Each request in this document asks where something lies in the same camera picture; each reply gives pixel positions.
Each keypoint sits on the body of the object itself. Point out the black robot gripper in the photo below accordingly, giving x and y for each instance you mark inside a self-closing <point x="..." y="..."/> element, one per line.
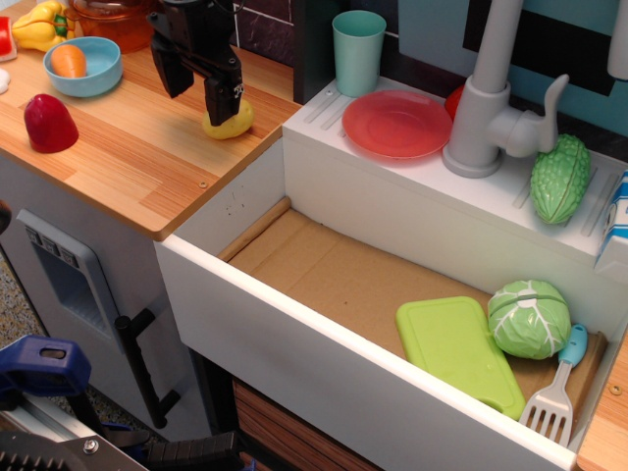
<point x="193" y="38"/>

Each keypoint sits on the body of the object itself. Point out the yellow toy potato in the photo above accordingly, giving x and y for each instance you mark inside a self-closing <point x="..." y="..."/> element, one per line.
<point x="232" y="127"/>

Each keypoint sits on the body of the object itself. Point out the pink plastic plate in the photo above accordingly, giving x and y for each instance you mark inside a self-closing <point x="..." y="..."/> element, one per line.
<point x="397" y="124"/>

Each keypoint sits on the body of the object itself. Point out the orange transparent pot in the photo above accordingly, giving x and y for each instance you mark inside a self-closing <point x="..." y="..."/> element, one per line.
<point x="124" y="22"/>

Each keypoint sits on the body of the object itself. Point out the blue plastic bowl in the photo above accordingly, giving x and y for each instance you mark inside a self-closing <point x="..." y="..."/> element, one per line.
<point x="104" y="68"/>

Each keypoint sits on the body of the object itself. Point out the orange toy carrot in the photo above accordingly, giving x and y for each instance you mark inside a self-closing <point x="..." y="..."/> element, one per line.
<point x="68" y="61"/>

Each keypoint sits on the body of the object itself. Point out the dark red toy vegetable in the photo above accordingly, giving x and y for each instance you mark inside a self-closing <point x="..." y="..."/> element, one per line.
<point x="49" y="124"/>

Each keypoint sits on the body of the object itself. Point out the teal plastic cup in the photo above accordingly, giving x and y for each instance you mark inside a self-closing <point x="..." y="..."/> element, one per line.
<point x="358" y="44"/>

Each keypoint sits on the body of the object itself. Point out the yellow toy bell pepper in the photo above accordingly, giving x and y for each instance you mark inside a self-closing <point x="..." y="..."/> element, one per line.
<point x="45" y="26"/>

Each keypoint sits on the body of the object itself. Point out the brown cardboard sheet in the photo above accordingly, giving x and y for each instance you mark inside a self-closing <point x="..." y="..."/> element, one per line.
<point x="352" y="283"/>

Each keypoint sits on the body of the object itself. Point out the red white toy item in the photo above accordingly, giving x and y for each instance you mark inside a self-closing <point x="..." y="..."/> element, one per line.
<point x="8" y="47"/>

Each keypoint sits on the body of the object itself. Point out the grey toy oven door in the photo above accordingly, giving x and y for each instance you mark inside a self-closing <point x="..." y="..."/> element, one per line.
<point x="76" y="279"/>

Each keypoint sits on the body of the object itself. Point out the red toy tomato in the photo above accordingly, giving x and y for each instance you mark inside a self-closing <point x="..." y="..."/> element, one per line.
<point x="452" y="101"/>

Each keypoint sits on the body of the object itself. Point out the grey toy faucet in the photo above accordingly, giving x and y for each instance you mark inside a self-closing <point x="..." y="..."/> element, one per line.
<point x="485" y="124"/>

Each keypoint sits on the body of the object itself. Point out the white toy sink basin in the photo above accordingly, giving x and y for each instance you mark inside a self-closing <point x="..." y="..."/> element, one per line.
<point x="483" y="233"/>

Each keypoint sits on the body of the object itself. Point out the blue clamp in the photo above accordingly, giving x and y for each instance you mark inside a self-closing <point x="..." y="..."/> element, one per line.
<point x="43" y="366"/>

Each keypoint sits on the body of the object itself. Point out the lime green cutting board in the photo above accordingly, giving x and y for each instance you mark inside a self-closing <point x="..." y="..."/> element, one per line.
<point x="449" y="338"/>

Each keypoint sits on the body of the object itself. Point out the green toy bitter gourd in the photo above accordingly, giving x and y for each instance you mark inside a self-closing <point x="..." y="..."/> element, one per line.
<point x="560" y="179"/>

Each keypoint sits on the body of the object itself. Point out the green toy cabbage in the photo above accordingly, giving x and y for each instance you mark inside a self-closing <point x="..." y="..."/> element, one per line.
<point x="529" y="319"/>

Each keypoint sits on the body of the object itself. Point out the blue white milk carton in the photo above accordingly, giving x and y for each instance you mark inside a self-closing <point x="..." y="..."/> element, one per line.
<point x="612" y="258"/>

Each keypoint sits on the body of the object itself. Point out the black cabinet door handle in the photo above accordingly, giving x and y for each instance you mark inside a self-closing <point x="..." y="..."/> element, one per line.
<point x="128" y="330"/>

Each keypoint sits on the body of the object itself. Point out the grey spatula blue handle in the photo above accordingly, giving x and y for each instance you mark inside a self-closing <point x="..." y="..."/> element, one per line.
<point x="549" y="411"/>

